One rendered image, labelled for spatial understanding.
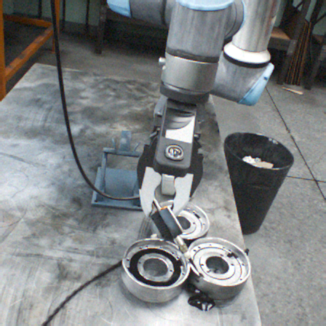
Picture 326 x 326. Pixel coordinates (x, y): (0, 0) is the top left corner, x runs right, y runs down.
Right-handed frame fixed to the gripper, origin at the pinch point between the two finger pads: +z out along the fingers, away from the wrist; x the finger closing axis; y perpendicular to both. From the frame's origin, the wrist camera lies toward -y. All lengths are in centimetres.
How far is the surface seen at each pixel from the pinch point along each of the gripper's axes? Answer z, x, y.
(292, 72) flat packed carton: 28, -137, 358
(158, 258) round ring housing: 7.3, -0.9, -1.8
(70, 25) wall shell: 30, 101, 406
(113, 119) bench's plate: 3, 13, 49
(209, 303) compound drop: 10.4, -9.6, -6.9
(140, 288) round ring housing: 7.8, 1.5, -8.6
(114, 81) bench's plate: 0, 16, 76
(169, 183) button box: 4.1, -2.2, 19.1
